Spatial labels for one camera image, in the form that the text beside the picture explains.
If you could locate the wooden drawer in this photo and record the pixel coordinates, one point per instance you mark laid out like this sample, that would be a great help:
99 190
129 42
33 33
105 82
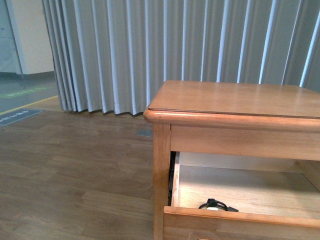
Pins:
258 198

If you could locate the white charger block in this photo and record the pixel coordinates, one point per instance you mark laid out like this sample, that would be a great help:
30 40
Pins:
212 208

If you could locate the light wooden nightstand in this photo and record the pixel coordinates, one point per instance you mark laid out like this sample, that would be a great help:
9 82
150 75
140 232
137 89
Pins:
236 119

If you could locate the grey pleated curtain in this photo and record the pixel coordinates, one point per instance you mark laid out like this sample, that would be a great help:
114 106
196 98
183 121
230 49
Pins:
114 55

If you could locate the metal floor outlet cover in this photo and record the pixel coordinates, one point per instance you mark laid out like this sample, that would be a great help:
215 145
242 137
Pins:
144 132

